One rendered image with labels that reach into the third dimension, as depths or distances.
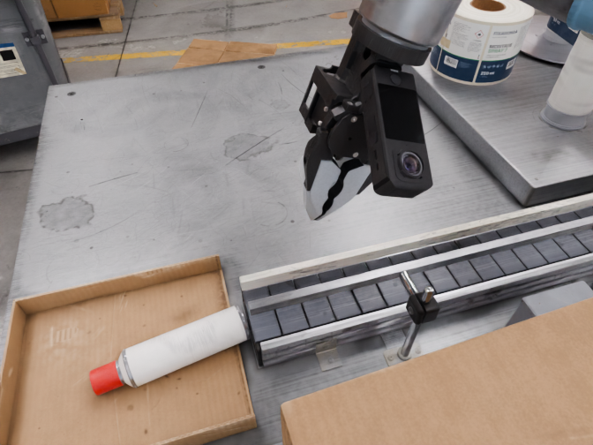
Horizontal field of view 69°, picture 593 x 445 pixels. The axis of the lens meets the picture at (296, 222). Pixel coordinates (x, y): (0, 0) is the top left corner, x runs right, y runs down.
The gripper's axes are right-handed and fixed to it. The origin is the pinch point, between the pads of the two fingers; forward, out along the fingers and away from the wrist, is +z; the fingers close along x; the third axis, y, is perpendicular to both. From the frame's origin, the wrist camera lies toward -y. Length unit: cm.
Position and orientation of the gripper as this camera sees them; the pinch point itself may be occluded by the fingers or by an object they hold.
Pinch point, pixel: (319, 215)
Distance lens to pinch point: 48.6
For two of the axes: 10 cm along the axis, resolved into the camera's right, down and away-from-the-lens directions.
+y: -2.9, -7.0, 6.6
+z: -3.3, 7.2, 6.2
